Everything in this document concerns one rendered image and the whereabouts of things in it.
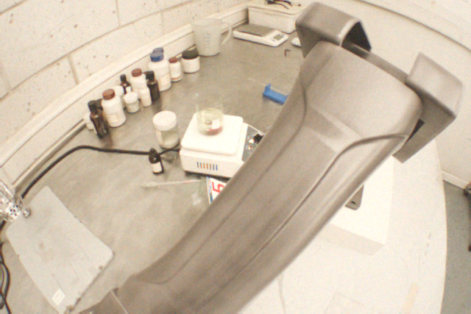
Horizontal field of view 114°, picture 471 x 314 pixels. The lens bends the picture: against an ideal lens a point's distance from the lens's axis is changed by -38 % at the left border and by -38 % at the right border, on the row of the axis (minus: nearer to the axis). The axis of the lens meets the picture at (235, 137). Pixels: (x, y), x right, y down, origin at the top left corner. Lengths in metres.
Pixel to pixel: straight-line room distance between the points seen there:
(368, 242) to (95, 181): 0.62
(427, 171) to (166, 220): 0.74
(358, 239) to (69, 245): 0.58
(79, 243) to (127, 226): 0.12
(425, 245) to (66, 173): 0.93
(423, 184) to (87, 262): 0.85
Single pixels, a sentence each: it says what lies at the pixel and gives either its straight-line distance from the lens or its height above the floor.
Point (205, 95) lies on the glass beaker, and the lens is 0.53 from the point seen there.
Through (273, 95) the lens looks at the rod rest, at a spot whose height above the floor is 0.91.
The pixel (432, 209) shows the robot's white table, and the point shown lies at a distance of 0.73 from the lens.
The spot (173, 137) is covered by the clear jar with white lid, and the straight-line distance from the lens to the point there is 0.62.
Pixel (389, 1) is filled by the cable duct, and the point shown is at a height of 1.24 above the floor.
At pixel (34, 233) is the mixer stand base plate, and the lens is 0.65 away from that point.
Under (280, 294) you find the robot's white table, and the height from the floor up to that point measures 0.90.
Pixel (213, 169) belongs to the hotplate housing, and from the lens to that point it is 0.54.
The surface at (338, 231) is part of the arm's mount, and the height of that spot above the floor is 0.95.
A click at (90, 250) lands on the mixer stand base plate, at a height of 0.91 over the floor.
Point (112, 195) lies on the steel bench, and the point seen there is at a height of 0.90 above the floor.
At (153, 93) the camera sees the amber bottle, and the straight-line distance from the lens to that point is 0.82.
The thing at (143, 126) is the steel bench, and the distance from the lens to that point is 0.74.
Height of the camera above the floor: 1.35
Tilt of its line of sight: 43 degrees down
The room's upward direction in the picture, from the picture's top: 2 degrees clockwise
